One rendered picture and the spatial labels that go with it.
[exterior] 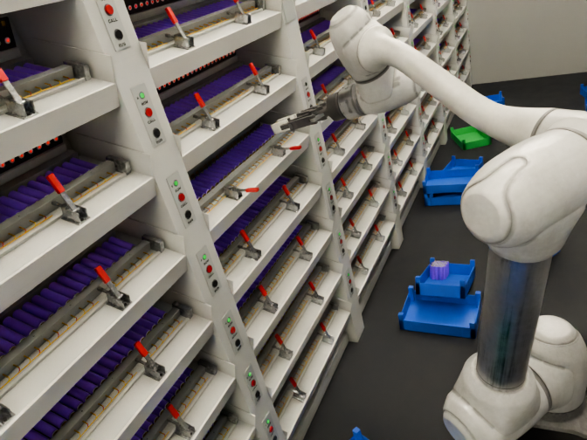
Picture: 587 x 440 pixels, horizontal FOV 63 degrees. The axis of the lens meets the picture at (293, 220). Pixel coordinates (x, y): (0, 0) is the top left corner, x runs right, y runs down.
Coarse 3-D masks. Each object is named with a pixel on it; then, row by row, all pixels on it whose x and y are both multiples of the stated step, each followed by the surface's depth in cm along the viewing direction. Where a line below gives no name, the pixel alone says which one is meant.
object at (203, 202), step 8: (280, 136) 150; (272, 144) 146; (256, 152) 140; (264, 152) 142; (248, 160) 136; (256, 160) 138; (240, 168) 132; (248, 168) 135; (232, 176) 128; (240, 176) 132; (224, 184) 125; (216, 192) 122; (200, 200) 118; (208, 200) 119; (216, 200) 121; (200, 208) 116; (208, 208) 118
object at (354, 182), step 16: (368, 144) 228; (384, 144) 225; (352, 160) 217; (368, 160) 221; (336, 176) 205; (352, 176) 207; (368, 176) 209; (336, 192) 196; (352, 192) 194; (352, 208) 196
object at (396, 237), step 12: (348, 0) 198; (360, 0) 196; (384, 120) 228; (372, 132) 224; (384, 156) 228; (384, 168) 232; (396, 192) 246; (384, 204) 242; (396, 228) 247; (396, 240) 251
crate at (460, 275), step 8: (456, 264) 222; (472, 264) 217; (424, 272) 214; (456, 272) 223; (464, 272) 221; (472, 272) 209; (416, 280) 202; (424, 280) 215; (432, 280) 218; (440, 280) 217; (448, 280) 216; (456, 280) 215; (464, 280) 192; (472, 280) 211; (416, 288) 203; (424, 288) 201; (432, 288) 199; (440, 288) 198; (448, 288) 196; (456, 288) 195; (464, 288) 193; (432, 296) 200; (440, 296) 198; (448, 296) 197; (456, 296) 195; (464, 296) 194
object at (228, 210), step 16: (272, 112) 159; (304, 128) 157; (288, 144) 151; (304, 144) 156; (272, 160) 142; (288, 160) 146; (256, 176) 134; (272, 176) 138; (256, 192) 131; (224, 208) 120; (240, 208) 124; (208, 224) 111; (224, 224) 119
